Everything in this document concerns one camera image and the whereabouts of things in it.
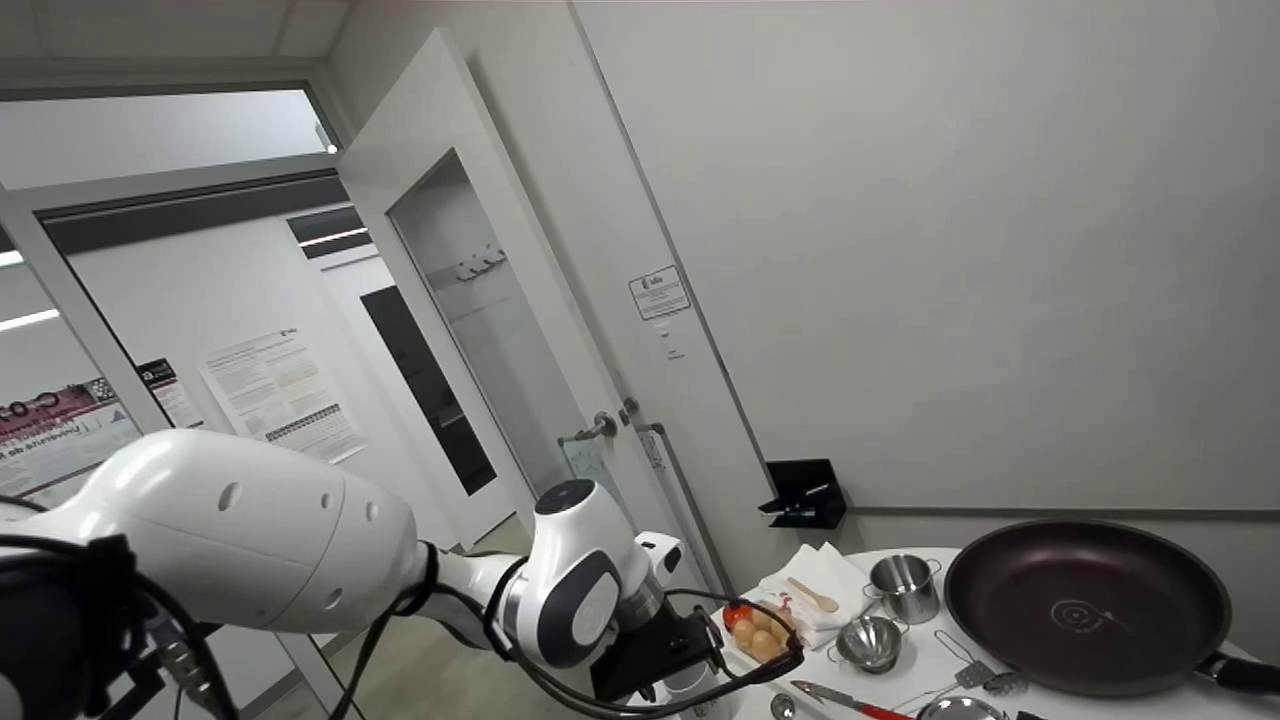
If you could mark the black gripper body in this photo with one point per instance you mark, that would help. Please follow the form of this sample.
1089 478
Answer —
660 655

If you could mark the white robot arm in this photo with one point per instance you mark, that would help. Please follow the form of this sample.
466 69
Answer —
243 533

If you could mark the small steel bowl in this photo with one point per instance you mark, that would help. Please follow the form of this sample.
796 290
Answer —
871 646

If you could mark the brown egg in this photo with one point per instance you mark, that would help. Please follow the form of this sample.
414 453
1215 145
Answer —
779 640
746 640

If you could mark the small wooden utensil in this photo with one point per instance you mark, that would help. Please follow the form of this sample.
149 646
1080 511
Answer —
811 596

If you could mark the steel cup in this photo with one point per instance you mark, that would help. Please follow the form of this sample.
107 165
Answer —
904 585

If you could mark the small metal scoop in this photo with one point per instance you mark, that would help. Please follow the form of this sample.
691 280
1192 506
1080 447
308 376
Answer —
984 676

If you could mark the white bordered door sticker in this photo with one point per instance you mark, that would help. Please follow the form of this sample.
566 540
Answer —
660 290

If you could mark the dark frying pan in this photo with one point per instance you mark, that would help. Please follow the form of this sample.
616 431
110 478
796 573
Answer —
1080 607

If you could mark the metal hook rack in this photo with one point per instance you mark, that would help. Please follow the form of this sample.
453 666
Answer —
477 268

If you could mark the white paper notice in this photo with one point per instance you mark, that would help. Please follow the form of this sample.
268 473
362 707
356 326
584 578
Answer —
280 392

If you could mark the poster with red header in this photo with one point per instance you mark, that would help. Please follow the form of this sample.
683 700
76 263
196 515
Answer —
62 432

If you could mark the black box on wall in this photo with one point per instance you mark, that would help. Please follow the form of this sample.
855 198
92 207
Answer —
807 495

